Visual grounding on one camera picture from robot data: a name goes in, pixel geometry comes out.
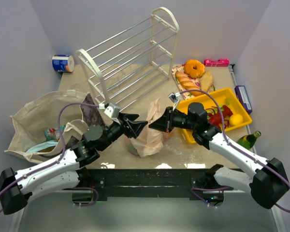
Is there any translucent orange plastic bag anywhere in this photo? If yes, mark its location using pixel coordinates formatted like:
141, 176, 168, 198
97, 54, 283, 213
124, 98, 172, 158

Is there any green red snack packet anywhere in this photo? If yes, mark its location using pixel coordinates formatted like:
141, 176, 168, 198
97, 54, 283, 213
43, 126, 65, 142

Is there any blue brown chips bag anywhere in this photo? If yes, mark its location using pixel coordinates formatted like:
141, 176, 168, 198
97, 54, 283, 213
26, 140, 58, 153

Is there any cream canvas tote bag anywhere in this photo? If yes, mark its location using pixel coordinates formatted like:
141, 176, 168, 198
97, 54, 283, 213
4, 89, 107, 165

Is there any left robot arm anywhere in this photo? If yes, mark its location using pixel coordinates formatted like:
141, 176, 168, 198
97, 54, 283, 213
0, 113, 148, 215

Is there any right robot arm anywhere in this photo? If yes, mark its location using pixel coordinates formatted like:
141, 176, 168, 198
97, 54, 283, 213
149, 102, 290, 209

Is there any baguette bread loaf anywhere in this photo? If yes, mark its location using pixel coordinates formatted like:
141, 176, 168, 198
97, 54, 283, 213
175, 71, 202, 97

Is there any red lobster toy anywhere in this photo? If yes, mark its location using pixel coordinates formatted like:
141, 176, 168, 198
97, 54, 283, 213
206, 105, 233, 128

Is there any white metal shoe rack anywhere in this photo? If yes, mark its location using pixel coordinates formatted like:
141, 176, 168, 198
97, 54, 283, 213
76, 7, 179, 109

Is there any tan triangular pastry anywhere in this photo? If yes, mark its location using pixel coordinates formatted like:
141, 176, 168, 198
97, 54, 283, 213
200, 71, 214, 92

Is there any yellow plastic bin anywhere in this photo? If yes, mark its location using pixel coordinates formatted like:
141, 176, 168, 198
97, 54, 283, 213
177, 87, 252, 132

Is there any yellow lemon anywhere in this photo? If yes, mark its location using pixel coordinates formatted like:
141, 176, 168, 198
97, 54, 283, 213
229, 114, 244, 127

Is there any purple box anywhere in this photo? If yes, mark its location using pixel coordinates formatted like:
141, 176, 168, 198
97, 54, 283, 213
234, 85, 252, 114

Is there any pink box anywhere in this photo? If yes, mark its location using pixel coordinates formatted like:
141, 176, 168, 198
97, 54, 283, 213
203, 59, 230, 67

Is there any green glass bottle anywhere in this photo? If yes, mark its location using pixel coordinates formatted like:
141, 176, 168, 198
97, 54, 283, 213
237, 130, 261, 150

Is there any blue toilet paper roll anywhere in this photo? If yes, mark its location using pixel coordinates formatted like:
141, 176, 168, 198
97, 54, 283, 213
52, 55, 75, 73

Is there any orange ring doughnut bread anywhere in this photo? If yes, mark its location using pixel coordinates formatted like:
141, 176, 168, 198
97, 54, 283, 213
184, 59, 205, 79

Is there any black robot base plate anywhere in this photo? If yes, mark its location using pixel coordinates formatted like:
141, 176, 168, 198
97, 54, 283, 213
72, 169, 224, 206

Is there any aluminium frame rail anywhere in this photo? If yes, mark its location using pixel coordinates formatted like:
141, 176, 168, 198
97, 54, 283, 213
228, 64, 237, 87

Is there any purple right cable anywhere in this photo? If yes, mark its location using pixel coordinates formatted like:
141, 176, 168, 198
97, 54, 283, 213
178, 89, 290, 213

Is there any purple cable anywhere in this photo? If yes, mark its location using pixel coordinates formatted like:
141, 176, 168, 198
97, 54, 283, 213
178, 89, 290, 213
0, 102, 104, 219

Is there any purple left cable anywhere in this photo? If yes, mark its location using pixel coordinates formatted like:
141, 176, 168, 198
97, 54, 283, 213
0, 102, 104, 219

